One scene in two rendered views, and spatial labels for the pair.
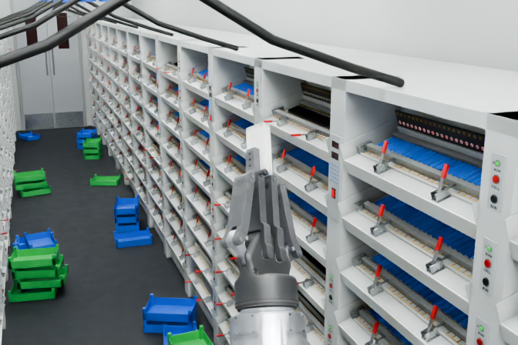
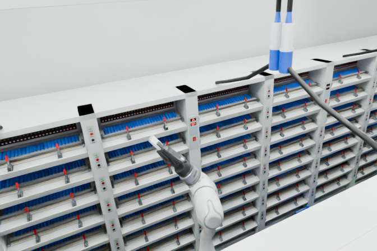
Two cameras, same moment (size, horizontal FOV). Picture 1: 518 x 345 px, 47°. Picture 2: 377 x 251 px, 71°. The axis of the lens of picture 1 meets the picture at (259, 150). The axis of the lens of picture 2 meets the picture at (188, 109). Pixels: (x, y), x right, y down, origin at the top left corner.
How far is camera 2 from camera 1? 126 cm
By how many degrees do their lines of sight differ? 87
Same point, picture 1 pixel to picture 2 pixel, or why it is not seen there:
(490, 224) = (93, 148)
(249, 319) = (193, 170)
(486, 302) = (100, 171)
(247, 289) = (188, 166)
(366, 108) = not seen: outside the picture
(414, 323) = (62, 207)
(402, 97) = (21, 130)
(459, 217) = (78, 154)
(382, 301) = (38, 217)
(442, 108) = (52, 124)
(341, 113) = not seen: outside the picture
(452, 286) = (81, 179)
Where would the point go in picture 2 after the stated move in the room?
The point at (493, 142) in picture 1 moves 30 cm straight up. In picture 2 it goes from (85, 124) to (74, 76)
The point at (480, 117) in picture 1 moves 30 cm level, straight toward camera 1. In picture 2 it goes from (76, 119) to (120, 122)
